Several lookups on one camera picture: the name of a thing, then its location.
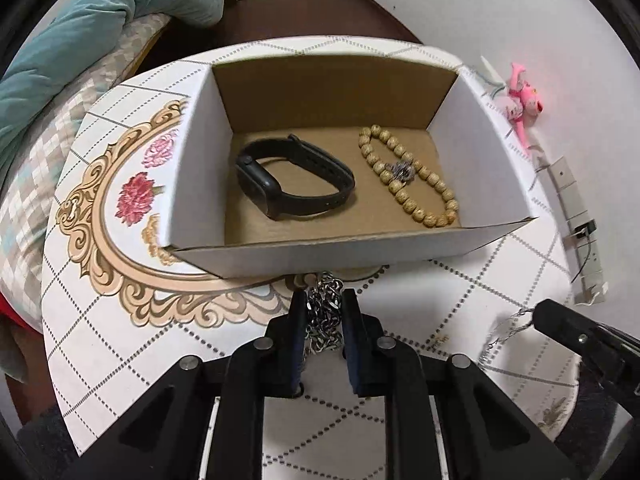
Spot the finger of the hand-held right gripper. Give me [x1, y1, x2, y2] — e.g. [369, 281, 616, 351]
[531, 298, 640, 406]

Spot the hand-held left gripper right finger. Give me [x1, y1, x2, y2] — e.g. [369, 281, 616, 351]
[341, 288, 532, 480]

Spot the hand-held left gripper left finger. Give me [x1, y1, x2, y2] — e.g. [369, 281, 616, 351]
[116, 289, 308, 480]

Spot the silver chunky chain necklace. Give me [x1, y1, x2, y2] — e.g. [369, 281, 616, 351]
[304, 271, 347, 356]

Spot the thin silver chain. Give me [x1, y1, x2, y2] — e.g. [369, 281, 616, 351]
[479, 308, 537, 367]

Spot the white cardboard box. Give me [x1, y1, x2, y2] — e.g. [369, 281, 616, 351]
[161, 49, 540, 281]

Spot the black smart watch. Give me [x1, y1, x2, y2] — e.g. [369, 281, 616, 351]
[235, 134, 357, 221]

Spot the pink plush toy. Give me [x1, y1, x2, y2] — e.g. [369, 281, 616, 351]
[496, 61, 546, 157]

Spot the checkered bed mattress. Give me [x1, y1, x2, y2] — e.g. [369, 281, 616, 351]
[0, 12, 173, 333]

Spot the teal quilted blanket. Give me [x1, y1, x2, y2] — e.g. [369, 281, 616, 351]
[0, 0, 226, 173]

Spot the white wall socket strip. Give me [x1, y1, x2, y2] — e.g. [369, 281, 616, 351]
[545, 156, 610, 305]

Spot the wooden bead bracelet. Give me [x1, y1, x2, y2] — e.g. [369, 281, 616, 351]
[358, 126, 460, 229]

